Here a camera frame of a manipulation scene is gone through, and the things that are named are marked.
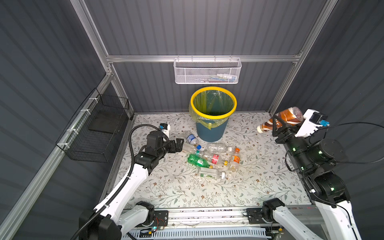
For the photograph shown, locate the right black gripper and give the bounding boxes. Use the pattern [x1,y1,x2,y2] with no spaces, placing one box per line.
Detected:
[270,114,309,173]

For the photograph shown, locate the brown coffee bottle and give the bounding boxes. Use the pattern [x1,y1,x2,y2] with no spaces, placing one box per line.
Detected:
[257,107,304,133]

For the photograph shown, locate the green bottle yellow cap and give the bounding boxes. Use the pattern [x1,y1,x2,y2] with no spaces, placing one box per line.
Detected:
[187,154,213,169]

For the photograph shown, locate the clear bottle white green label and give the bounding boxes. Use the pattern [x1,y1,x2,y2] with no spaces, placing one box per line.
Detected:
[198,167,227,181]

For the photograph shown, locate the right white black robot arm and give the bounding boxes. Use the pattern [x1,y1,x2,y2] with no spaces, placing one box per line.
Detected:
[271,116,361,240]

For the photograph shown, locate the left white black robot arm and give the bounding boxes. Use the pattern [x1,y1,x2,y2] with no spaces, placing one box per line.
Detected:
[72,127,184,240]

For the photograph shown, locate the teal bin with yellow rim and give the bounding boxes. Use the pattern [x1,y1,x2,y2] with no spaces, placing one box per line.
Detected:
[189,87,237,143]

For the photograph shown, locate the yellow plastic bin liner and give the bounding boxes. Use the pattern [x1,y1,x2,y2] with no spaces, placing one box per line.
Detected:
[189,87,238,130]

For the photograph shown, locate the clear bottle blue label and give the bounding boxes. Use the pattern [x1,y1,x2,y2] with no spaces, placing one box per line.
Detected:
[185,131,199,145]

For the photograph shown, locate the clear crumpled bottle white cap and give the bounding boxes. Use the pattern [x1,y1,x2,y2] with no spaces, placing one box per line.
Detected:
[207,143,234,154]

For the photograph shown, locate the clear bottle pink label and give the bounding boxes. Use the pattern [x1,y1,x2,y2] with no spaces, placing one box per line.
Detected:
[208,154,229,167]

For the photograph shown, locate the clear bottle orange label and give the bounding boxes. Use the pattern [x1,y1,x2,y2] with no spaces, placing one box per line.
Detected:
[229,148,240,172]

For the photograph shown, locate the items in white basket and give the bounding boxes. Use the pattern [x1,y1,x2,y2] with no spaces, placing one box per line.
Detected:
[201,74,238,84]

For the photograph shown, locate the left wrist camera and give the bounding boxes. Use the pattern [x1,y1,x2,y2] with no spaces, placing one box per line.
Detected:
[159,123,171,138]

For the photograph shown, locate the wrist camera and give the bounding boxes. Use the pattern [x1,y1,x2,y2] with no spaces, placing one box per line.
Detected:
[295,109,330,138]
[159,123,171,138]

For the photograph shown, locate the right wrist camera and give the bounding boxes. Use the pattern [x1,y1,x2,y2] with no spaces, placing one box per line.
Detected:
[295,109,330,138]

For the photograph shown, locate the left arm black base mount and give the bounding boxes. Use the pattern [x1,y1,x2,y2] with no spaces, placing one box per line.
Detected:
[136,210,169,229]

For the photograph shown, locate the aluminium rail at front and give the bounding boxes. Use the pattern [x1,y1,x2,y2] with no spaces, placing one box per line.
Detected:
[89,205,313,229]

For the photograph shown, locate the white wire wall basket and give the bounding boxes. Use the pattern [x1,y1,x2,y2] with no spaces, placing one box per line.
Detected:
[173,58,242,85]

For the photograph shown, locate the black wire wall basket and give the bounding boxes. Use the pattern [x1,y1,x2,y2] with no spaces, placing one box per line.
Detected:
[56,91,130,163]

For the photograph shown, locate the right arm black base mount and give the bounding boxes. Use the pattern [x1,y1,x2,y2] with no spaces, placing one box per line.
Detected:
[243,207,278,225]

